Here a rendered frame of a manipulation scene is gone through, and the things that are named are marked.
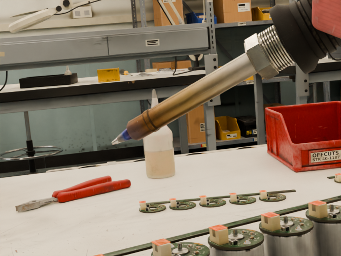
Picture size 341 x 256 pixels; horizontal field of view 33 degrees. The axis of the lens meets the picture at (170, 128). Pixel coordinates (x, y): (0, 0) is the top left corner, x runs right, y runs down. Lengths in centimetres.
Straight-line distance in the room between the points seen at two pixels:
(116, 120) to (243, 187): 417
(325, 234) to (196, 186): 34
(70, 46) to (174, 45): 46
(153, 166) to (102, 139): 410
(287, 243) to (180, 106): 10
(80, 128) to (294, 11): 456
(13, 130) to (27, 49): 222
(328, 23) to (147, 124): 7
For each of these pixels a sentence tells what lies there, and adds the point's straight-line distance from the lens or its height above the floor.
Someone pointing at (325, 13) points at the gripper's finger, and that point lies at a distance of 18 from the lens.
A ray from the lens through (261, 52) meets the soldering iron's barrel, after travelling 19.
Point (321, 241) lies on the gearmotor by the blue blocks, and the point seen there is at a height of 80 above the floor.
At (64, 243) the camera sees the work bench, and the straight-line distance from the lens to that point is 48.
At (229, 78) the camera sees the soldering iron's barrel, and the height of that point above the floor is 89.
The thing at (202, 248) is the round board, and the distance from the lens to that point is 25.
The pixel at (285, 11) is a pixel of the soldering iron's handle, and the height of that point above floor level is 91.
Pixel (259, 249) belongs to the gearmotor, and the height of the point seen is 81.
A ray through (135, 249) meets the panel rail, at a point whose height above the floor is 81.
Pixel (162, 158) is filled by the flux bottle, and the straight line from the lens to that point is 66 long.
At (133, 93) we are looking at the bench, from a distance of 266.
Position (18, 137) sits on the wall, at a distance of 474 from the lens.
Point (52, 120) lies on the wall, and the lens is 472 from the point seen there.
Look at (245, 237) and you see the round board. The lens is 26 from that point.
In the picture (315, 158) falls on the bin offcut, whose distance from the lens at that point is 66.
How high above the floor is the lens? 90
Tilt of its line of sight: 8 degrees down
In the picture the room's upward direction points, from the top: 5 degrees counter-clockwise
